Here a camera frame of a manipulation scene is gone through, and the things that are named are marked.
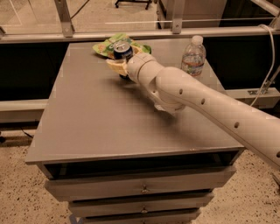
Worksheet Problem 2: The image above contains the clear plastic water bottle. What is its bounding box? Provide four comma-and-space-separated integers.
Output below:
181, 35, 207, 76

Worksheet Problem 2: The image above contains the top grey drawer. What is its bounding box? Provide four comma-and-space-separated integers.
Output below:
45, 166, 236, 201

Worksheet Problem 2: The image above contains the metal railing frame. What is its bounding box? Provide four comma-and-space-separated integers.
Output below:
0, 0, 279, 44

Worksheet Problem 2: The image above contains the bottom grey drawer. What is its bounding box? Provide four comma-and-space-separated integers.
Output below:
84, 209, 200, 224

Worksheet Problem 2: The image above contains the grey drawer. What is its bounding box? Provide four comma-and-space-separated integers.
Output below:
84, 209, 200, 224
45, 166, 236, 201
69, 192, 214, 217

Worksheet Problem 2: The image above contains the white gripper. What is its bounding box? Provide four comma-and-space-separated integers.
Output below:
106, 45, 158, 83

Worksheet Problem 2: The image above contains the blue pepsi can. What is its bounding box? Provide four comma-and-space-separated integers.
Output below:
112, 40, 135, 81

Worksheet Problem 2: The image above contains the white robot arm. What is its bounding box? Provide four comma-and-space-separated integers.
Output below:
109, 44, 280, 170

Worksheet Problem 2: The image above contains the black chair base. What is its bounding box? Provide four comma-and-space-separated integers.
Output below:
115, 0, 152, 10

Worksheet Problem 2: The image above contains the green rice chip bag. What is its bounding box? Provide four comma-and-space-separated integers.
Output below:
93, 33, 151, 59

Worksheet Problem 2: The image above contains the middle grey drawer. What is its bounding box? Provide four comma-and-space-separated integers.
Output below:
69, 192, 214, 217

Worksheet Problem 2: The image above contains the white cable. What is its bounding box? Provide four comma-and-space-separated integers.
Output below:
249, 24, 277, 108

